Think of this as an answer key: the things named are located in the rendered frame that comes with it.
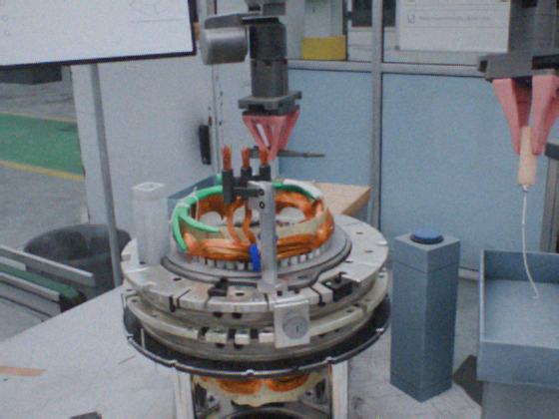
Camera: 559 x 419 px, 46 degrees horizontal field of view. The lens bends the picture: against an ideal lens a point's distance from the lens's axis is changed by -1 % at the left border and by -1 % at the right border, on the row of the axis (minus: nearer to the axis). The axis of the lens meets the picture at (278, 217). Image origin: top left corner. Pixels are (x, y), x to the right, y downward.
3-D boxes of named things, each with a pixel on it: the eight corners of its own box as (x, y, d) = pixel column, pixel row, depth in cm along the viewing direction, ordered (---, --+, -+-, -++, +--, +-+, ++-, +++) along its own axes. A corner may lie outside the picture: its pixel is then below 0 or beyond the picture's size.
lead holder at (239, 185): (220, 203, 65) (218, 169, 64) (245, 193, 68) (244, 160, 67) (252, 209, 63) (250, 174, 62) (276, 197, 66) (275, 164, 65)
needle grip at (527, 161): (519, 183, 67) (523, 125, 68) (516, 186, 69) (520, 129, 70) (535, 184, 67) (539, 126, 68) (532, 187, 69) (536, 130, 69)
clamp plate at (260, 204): (265, 213, 64) (264, 185, 63) (247, 209, 66) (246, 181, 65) (269, 211, 65) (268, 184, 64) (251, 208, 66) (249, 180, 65)
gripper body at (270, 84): (237, 112, 99) (233, 62, 96) (266, 101, 108) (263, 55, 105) (277, 113, 96) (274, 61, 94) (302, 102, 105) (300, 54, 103)
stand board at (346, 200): (215, 220, 107) (214, 207, 106) (267, 190, 123) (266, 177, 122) (332, 235, 99) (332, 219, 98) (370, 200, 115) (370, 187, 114)
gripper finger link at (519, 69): (548, 150, 64) (555, 53, 64) (477, 151, 68) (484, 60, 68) (569, 159, 69) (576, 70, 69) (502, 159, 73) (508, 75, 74)
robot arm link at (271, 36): (290, 16, 96) (279, 16, 101) (245, 19, 94) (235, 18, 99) (292, 65, 98) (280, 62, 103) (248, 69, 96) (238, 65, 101)
